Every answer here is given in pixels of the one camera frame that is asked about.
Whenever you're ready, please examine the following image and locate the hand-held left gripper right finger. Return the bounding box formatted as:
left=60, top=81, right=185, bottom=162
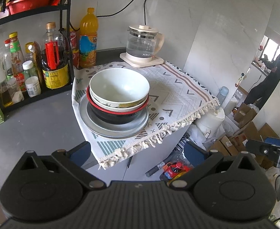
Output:
left=167, top=141, right=264, bottom=191

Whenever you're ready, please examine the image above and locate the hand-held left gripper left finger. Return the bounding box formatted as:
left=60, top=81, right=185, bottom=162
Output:
left=19, top=141, right=106, bottom=191

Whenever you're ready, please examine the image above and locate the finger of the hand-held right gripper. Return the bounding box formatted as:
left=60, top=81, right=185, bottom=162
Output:
left=264, top=137, right=280, bottom=148
left=246, top=140, right=278, bottom=160

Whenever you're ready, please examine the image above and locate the large white flower-print plate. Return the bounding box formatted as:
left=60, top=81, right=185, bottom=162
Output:
left=79, top=95, right=150, bottom=139

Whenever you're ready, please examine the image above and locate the red and black bowl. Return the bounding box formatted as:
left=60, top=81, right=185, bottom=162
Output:
left=86, top=86, right=150, bottom=125

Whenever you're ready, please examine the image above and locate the white bowl with leaf print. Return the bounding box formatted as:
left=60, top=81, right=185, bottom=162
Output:
left=91, top=93, right=149, bottom=110

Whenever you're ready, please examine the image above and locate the plain white bowl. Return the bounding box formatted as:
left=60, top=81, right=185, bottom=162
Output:
left=89, top=68, right=150, bottom=105

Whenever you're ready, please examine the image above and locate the cardboard box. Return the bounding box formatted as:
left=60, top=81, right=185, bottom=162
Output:
left=234, top=102, right=258, bottom=123
left=208, top=134, right=247, bottom=157
left=243, top=122, right=280, bottom=148

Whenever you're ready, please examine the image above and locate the cola bottle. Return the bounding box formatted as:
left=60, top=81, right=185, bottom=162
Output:
left=163, top=161, right=193, bottom=180

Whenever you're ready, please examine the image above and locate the white rice cooker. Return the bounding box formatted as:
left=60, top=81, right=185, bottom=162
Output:
left=193, top=106, right=226, bottom=139

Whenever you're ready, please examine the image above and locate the black marker pen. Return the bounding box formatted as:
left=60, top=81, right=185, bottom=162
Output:
left=145, top=161, right=173, bottom=177

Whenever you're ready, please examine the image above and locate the patterned fringed table cloth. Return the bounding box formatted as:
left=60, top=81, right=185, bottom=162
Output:
left=72, top=61, right=221, bottom=170

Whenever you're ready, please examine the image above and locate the light blue bottle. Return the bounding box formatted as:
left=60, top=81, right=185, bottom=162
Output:
left=218, top=86, right=229, bottom=107

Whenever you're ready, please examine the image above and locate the large soy sauce bottle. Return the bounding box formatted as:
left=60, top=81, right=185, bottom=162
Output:
left=42, top=22, right=70, bottom=89

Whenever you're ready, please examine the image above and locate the small glass spice jar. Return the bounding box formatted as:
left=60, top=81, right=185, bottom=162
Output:
left=7, top=77, right=25, bottom=104

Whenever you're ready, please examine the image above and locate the red soda can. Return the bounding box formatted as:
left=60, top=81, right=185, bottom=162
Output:
left=69, top=31, right=80, bottom=51
left=72, top=50, right=81, bottom=69

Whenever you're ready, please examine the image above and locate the cream kettle base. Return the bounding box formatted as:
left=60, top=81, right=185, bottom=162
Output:
left=120, top=52, right=164, bottom=68

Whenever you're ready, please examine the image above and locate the brown bottle with white cap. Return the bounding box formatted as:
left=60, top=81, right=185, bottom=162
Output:
left=25, top=42, right=44, bottom=84

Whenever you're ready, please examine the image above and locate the orange juice bottle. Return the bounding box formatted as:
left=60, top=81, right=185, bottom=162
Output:
left=79, top=8, right=99, bottom=69

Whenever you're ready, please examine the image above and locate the red-cap clear bottle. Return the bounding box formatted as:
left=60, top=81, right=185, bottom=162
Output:
left=3, top=39, right=14, bottom=77

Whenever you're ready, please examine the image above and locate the glass electric kettle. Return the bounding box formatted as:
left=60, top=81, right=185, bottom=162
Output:
left=126, top=24, right=165, bottom=59

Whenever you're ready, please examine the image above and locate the black metal rack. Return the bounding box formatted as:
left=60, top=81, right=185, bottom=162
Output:
left=0, top=0, right=75, bottom=115

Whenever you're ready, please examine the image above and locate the red plastic basin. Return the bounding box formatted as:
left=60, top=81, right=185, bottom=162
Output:
left=6, top=0, right=55, bottom=15

